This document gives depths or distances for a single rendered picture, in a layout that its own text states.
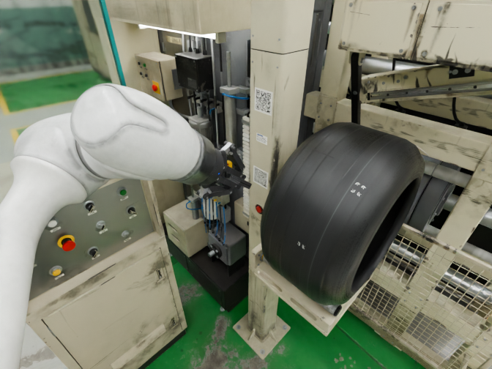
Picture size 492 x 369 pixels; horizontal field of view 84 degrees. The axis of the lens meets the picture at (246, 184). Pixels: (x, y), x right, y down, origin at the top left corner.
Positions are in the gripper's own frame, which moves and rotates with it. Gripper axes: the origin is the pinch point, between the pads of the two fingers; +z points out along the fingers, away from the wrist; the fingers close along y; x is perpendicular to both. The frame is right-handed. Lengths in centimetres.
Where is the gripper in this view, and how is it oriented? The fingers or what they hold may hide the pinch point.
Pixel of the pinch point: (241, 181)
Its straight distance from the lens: 67.5
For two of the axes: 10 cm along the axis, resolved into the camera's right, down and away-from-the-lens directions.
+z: 3.8, 1.7, 9.1
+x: 7.9, 4.6, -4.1
